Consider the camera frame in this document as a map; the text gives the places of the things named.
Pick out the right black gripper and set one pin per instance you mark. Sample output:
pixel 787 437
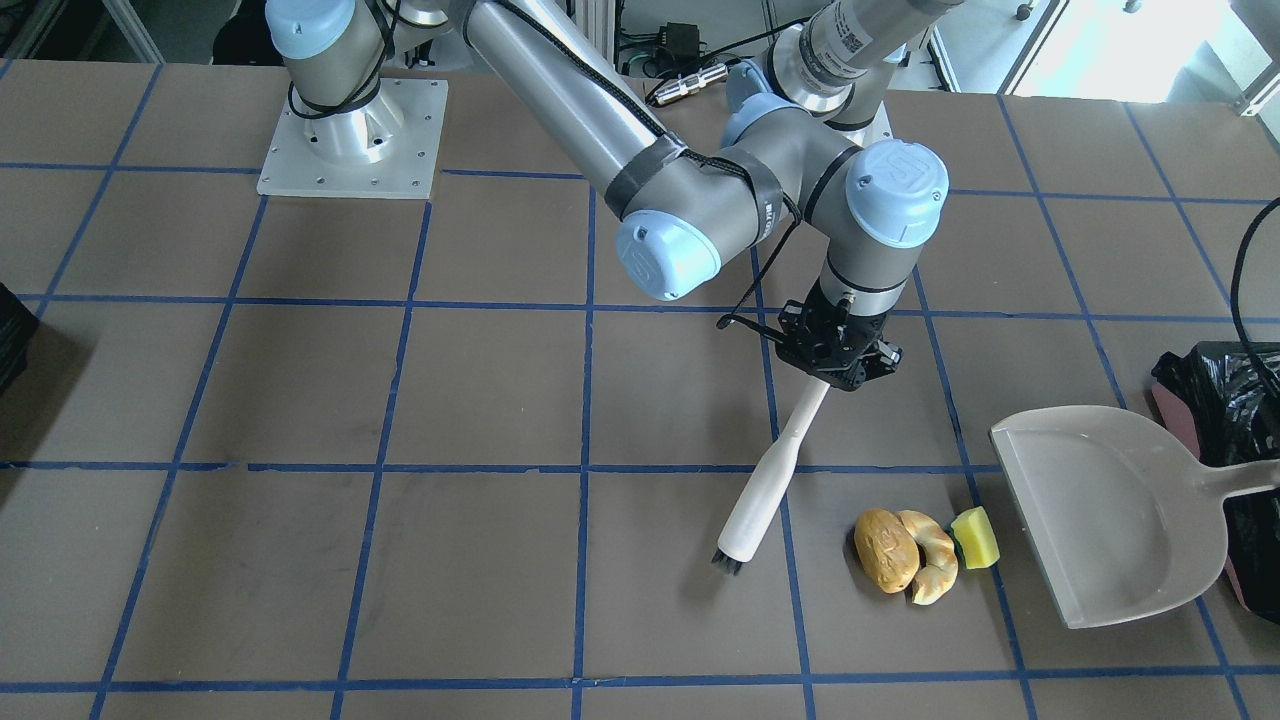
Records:
pixel 826 319

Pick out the brown bread roll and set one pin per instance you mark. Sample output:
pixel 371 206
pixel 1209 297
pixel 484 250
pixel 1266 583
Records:
pixel 886 550

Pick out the white hand brush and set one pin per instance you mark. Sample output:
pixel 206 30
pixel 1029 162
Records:
pixel 761 497

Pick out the yellow green sponge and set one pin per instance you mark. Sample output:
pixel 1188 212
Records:
pixel 974 539

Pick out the croissant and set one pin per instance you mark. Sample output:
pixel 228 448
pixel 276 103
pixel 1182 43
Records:
pixel 939 573

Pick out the white dustpan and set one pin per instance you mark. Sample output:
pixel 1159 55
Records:
pixel 1125 521

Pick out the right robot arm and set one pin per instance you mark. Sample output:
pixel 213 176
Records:
pixel 785 152

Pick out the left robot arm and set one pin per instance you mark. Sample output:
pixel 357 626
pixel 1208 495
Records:
pixel 838 64

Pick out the bin with black bag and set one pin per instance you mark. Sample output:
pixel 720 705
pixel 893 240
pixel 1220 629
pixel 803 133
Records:
pixel 1233 419
pixel 18 326

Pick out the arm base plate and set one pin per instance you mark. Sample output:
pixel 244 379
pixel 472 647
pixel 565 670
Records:
pixel 385 150

